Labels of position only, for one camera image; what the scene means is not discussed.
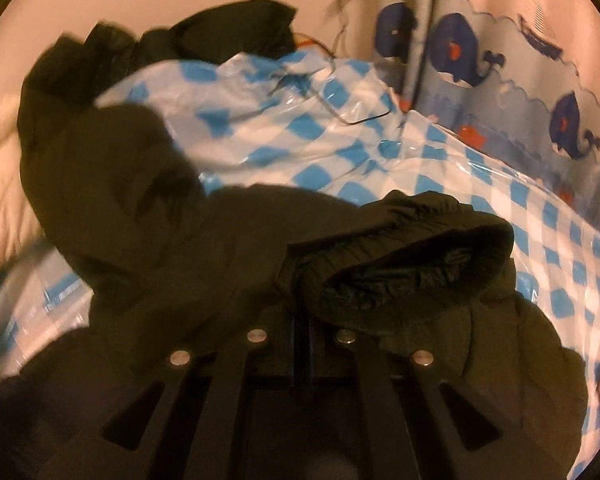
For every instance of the black garment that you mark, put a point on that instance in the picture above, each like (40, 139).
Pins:
(240, 25)

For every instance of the blue checkered plastic sheet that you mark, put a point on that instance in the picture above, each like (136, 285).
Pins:
(330, 125)

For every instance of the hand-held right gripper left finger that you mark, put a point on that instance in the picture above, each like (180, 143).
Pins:
(280, 360)

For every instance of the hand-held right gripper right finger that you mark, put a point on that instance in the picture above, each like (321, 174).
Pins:
(326, 360)

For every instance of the whale print curtain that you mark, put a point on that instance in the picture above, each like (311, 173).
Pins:
(530, 85)

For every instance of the white blanket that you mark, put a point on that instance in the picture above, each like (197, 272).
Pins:
(0, 170)

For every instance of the dark olive puffer jacket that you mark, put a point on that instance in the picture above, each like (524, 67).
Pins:
(180, 260)

